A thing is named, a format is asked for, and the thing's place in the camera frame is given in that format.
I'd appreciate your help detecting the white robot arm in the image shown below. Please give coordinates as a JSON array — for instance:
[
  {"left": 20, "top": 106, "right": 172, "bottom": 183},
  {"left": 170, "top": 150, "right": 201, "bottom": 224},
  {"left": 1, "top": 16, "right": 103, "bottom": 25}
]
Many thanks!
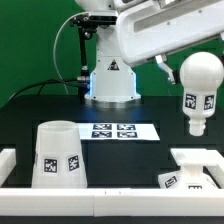
[{"left": 75, "top": 0, "right": 224, "bottom": 107}]

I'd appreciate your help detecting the white light bulb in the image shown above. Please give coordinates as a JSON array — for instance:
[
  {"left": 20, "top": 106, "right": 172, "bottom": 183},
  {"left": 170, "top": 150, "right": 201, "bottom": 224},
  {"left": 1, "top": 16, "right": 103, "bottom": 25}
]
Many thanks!
[{"left": 180, "top": 52, "right": 224, "bottom": 136}]

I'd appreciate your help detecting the white left rail block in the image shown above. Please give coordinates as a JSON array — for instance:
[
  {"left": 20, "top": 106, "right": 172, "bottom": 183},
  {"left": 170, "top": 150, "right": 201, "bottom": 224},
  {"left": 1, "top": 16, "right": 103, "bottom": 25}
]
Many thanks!
[{"left": 0, "top": 149, "right": 16, "bottom": 187}]

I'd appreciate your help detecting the black cable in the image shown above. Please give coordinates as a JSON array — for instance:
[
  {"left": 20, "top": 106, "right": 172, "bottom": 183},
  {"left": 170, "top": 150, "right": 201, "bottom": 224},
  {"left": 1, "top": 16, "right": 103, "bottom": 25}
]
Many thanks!
[{"left": 7, "top": 77, "right": 88, "bottom": 102}]

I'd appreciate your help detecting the white lamp base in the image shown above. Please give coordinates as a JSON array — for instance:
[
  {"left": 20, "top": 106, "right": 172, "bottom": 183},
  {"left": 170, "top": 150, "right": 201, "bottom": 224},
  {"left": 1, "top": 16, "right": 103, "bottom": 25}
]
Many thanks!
[{"left": 158, "top": 148, "right": 222, "bottom": 190}]

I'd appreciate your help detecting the grey cable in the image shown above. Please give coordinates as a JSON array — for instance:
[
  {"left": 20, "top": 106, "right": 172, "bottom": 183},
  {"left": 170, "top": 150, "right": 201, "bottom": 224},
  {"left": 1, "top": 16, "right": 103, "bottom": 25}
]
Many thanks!
[{"left": 52, "top": 12, "right": 88, "bottom": 96}]

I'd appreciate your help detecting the white lamp shade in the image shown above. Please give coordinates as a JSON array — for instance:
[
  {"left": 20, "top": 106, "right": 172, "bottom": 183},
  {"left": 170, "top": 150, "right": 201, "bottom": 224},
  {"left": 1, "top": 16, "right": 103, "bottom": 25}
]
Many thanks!
[{"left": 32, "top": 121, "right": 87, "bottom": 189}]

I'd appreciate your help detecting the white front rail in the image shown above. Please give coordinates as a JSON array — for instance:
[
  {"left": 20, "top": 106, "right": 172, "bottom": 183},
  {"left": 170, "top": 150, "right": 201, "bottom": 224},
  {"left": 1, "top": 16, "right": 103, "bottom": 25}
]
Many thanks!
[{"left": 0, "top": 188, "right": 224, "bottom": 217}]

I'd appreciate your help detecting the white marker sheet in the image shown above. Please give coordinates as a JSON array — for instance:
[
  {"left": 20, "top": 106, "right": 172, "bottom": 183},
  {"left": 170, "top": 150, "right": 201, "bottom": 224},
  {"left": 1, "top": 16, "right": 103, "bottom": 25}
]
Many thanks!
[{"left": 78, "top": 123, "right": 160, "bottom": 141}]

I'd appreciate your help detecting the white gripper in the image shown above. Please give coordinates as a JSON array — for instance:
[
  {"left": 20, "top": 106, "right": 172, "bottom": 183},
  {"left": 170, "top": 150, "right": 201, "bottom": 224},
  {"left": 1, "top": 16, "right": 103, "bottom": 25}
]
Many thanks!
[{"left": 115, "top": 0, "right": 224, "bottom": 84}]

